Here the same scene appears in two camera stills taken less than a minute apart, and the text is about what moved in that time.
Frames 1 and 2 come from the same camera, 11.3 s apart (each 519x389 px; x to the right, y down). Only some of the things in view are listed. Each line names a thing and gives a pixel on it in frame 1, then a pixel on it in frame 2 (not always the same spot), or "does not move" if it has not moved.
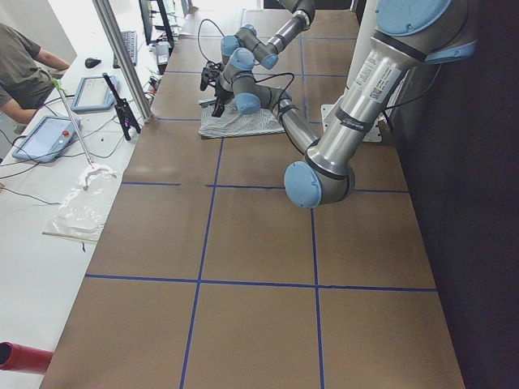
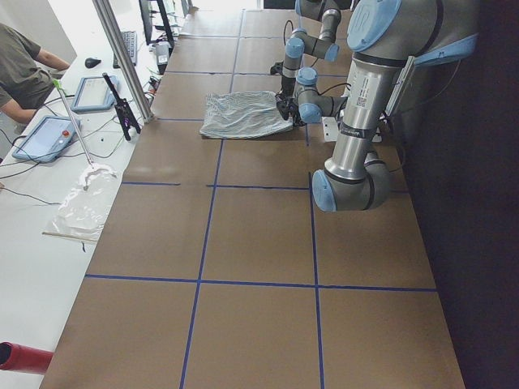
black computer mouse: (91, 62) does not move
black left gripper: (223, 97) -> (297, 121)
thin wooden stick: (53, 234) does not move
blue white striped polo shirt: (233, 122) does not move
